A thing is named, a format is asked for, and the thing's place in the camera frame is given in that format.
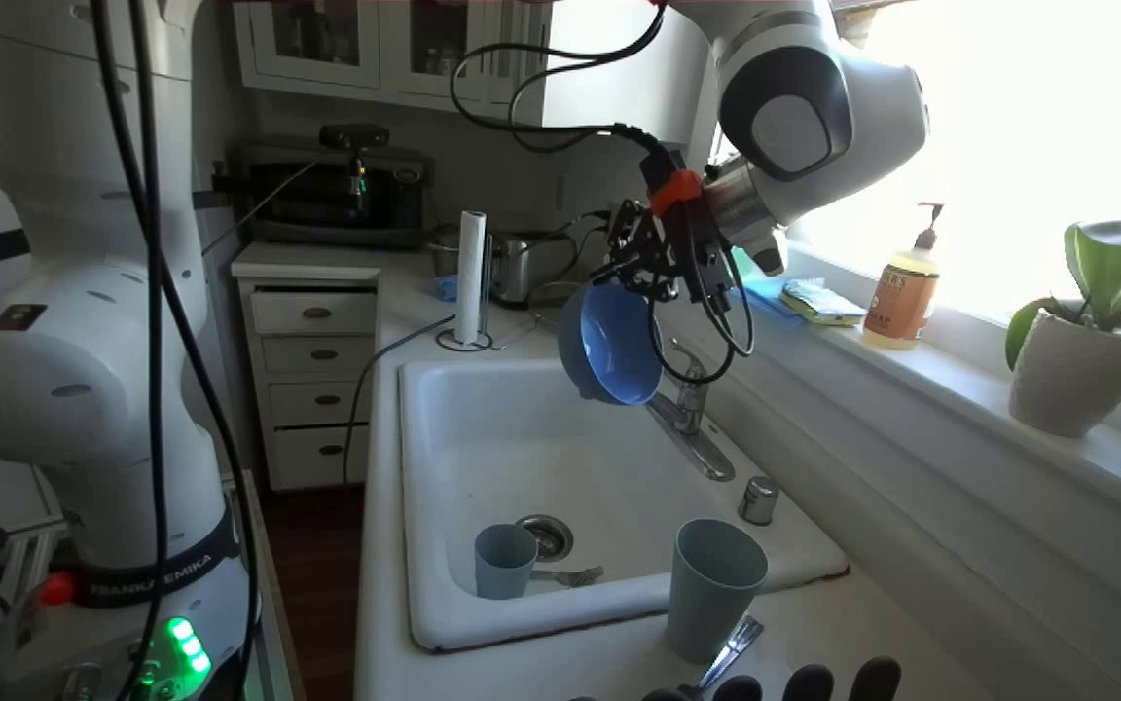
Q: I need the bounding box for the amber soap dispenser bottle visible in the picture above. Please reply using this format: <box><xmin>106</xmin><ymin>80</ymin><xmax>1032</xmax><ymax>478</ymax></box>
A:
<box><xmin>859</xmin><ymin>197</ymin><xmax>947</xmax><ymax>349</ymax></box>

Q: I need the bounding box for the chrome sink hole cap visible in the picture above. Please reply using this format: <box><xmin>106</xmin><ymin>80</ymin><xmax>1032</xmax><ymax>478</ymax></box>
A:
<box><xmin>734</xmin><ymin>472</ymin><xmax>783</xmax><ymax>528</ymax></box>

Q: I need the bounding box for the glass door wall cabinet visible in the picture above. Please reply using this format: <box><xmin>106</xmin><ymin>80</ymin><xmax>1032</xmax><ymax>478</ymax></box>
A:
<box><xmin>224</xmin><ymin>0</ymin><xmax>555</xmax><ymax>112</ymax></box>

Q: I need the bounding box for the green houseplant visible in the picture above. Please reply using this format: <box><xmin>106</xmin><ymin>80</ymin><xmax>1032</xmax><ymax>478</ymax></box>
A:
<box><xmin>1000</xmin><ymin>149</ymin><xmax>1121</xmax><ymax>492</ymax></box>

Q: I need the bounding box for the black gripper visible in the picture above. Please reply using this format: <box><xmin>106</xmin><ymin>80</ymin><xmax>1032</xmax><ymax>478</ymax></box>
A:
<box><xmin>595</xmin><ymin>187</ymin><xmax>734</xmax><ymax>304</ymax></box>

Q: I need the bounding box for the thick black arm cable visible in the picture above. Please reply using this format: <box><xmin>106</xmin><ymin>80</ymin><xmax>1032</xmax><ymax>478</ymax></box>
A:
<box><xmin>84</xmin><ymin>0</ymin><xmax>263</xmax><ymax>701</ymax></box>

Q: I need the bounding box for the white drawer cabinet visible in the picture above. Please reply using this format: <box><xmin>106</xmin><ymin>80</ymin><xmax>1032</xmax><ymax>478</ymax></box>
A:
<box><xmin>224</xmin><ymin>241</ymin><xmax>390</xmax><ymax>497</ymax></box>

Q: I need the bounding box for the metal spoon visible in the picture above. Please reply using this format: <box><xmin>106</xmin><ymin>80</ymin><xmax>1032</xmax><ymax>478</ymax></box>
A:
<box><xmin>529</xmin><ymin>562</ymin><xmax>606</xmax><ymax>593</ymax></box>

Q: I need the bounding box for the green indicator light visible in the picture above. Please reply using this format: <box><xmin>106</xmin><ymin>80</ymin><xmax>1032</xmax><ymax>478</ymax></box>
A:
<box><xmin>127</xmin><ymin>613</ymin><xmax>218</xmax><ymax>701</ymax></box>

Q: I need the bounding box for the black dish rack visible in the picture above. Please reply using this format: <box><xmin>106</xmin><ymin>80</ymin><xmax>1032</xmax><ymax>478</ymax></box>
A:
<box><xmin>573</xmin><ymin>655</ymin><xmax>907</xmax><ymax>701</ymax></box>

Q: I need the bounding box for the thin black counter cord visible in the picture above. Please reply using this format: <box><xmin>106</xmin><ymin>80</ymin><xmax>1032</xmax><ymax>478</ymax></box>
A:
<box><xmin>337</xmin><ymin>310</ymin><xmax>459</xmax><ymax>492</ymax></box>

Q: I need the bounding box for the blue bowl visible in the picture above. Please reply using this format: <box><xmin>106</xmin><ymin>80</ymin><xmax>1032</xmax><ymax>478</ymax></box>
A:
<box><xmin>551</xmin><ymin>278</ymin><xmax>664</xmax><ymax>410</ymax></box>

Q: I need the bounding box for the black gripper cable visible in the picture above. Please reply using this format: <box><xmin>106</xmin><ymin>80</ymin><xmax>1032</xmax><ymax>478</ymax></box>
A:
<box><xmin>442</xmin><ymin>0</ymin><xmax>763</xmax><ymax>391</ymax></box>

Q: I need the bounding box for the pale yellow sponge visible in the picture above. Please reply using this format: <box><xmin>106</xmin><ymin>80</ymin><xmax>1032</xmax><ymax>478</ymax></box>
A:
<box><xmin>777</xmin><ymin>273</ymin><xmax>868</xmax><ymax>327</ymax></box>

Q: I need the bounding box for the white wall cabinet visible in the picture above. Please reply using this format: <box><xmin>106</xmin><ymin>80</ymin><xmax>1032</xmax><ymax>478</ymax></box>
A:
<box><xmin>537</xmin><ymin>0</ymin><xmax>728</xmax><ymax>131</ymax></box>

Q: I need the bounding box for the tall light blue cup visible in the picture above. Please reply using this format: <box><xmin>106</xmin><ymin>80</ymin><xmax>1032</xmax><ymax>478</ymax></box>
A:
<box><xmin>663</xmin><ymin>518</ymin><xmax>769</xmax><ymax>670</ymax></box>

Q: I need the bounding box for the small blue mug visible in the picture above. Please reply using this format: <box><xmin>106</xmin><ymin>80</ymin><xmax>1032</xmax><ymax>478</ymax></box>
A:
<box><xmin>469</xmin><ymin>523</ymin><xmax>541</xmax><ymax>604</ymax></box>

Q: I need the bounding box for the black toaster oven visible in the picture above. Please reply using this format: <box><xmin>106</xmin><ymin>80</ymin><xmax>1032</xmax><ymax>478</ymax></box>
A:
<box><xmin>224</xmin><ymin>131</ymin><xmax>436</xmax><ymax>254</ymax></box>

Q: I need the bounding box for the chrome faucet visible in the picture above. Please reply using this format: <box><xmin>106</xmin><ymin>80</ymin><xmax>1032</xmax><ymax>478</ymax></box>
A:
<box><xmin>642</xmin><ymin>336</ymin><xmax>744</xmax><ymax>488</ymax></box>

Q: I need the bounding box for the steel pot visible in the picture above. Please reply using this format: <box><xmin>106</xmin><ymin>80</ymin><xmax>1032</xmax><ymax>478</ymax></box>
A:
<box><xmin>485</xmin><ymin>231</ymin><xmax>577</xmax><ymax>310</ymax></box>

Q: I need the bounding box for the white window frame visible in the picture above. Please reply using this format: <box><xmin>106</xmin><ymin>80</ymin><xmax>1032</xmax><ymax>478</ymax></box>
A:
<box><xmin>702</xmin><ymin>0</ymin><xmax>1121</xmax><ymax>562</ymax></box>

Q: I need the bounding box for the metal sink drain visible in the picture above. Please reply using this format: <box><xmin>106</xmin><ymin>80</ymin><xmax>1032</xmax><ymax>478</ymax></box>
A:
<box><xmin>513</xmin><ymin>509</ymin><xmax>580</xmax><ymax>563</ymax></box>

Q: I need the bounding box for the metal utensil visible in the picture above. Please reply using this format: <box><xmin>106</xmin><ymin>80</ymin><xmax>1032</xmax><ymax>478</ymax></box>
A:
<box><xmin>672</xmin><ymin>613</ymin><xmax>765</xmax><ymax>701</ymax></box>

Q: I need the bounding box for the white kitchen sink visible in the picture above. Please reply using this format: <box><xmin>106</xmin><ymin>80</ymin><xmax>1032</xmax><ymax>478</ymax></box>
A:
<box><xmin>392</xmin><ymin>348</ymin><xmax>857</xmax><ymax>659</ymax></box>

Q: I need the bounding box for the white plant pot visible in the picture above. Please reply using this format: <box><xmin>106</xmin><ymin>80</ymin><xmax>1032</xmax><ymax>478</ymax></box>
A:
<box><xmin>1005</xmin><ymin>304</ymin><xmax>1121</xmax><ymax>440</ymax></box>

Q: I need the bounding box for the blue cloth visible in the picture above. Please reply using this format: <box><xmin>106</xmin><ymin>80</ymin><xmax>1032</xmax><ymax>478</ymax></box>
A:
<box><xmin>728</xmin><ymin>245</ymin><xmax>796</xmax><ymax>314</ymax></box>

